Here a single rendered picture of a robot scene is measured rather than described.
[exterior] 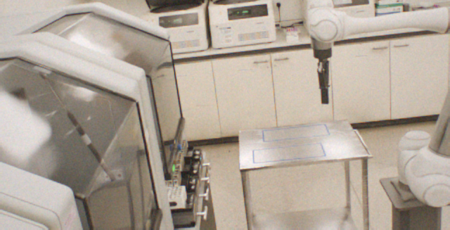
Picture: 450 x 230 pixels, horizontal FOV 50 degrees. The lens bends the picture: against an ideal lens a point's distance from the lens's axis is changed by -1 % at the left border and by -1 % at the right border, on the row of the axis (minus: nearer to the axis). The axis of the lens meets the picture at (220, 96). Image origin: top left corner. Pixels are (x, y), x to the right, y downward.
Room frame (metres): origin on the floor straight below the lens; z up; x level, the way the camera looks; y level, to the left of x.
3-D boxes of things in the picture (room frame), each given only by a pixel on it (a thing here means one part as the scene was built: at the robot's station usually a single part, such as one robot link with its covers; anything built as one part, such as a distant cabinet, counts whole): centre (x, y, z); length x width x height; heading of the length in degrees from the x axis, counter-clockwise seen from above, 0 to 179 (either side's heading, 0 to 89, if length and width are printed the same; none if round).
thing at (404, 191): (1.87, -0.81, 0.73); 0.22 x 0.18 x 0.06; 176
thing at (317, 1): (1.86, -0.43, 1.53); 0.13 x 0.11 x 0.16; 171
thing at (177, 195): (1.83, 0.35, 0.83); 0.30 x 0.10 x 0.06; 86
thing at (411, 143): (1.84, -0.80, 0.87); 0.18 x 0.16 x 0.22; 171
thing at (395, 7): (4.45, -1.65, 1.01); 0.23 x 0.12 x 0.08; 85
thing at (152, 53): (2.07, 0.48, 1.28); 0.61 x 0.51 x 0.63; 176
